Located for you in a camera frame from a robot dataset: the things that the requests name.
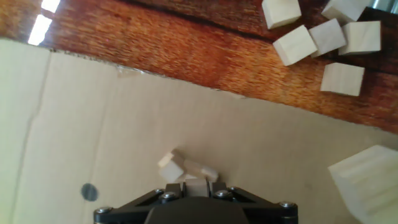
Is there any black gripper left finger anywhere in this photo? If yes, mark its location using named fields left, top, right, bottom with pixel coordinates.
left=93, top=182, right=186, bottom=224

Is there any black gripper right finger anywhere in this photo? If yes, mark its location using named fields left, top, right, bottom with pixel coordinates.
left=206, top=181, right=299, bottom=224

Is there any brown cardboard sheet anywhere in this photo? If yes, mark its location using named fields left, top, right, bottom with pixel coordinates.
left=0, top=37, right=398, bottom=224

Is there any red-brown wooden board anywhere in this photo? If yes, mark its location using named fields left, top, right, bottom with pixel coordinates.
left=0, top=0, right=398, bottom=135

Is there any large wooden block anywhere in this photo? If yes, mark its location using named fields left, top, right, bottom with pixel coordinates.
left=328, top=144, right=398, bottom=224

